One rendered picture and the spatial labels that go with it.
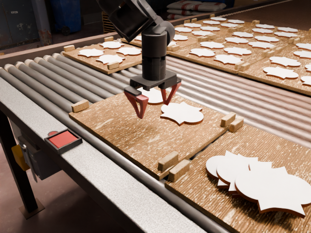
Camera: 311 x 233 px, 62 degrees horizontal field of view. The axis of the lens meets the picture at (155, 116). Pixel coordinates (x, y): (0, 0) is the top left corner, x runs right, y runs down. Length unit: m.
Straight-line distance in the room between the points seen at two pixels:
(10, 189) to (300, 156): 1.83
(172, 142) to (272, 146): 0.27
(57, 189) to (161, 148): 1.39
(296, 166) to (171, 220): 0.34
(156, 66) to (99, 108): 0.35
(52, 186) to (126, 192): 1.45
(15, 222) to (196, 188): 1.46
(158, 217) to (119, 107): 0.44
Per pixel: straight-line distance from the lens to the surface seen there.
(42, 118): 0.93
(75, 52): 1.52
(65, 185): 2.00
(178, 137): 0.73
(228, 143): 0.73
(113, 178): 0.64
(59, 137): 0.79
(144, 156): 0.66
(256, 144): 0.75
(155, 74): 0.60
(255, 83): 1.17
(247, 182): 0.56
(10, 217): 1.94
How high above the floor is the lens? 1.36
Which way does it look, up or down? 31 degrees down
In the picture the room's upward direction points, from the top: straight up
